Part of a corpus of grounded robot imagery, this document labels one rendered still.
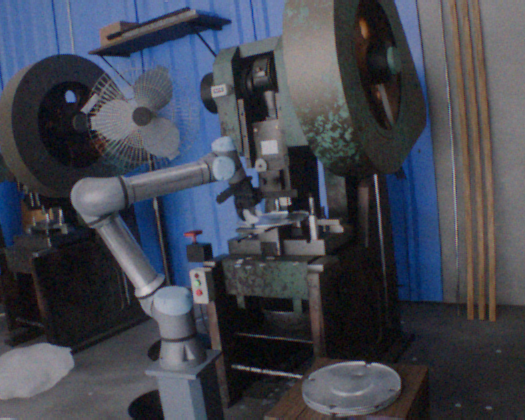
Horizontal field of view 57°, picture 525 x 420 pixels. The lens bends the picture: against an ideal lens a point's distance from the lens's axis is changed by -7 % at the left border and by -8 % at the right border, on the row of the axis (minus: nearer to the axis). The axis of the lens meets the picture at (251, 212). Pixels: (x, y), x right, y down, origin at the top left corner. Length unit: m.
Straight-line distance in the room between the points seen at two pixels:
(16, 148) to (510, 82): 2.64
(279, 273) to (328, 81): 0.76
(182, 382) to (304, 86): 0.98
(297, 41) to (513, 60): 1.64
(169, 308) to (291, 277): 0.56
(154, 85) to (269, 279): 1.18
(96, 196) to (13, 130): 1.38
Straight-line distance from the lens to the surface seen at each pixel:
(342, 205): 2.23
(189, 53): 3.82
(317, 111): 1.63
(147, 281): 1.68
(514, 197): 3.04
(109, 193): 1.48
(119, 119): 2.61
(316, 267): 1.84
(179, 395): 1.65
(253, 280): 2.03
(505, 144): 3.01
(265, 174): 2.05
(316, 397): 1.52
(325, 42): 1.59
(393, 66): 1.89
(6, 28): 5.77
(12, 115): 2.82
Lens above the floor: 1.11
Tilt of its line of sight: 8 degrees down
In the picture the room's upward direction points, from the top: 7 degrees counter-clockwise
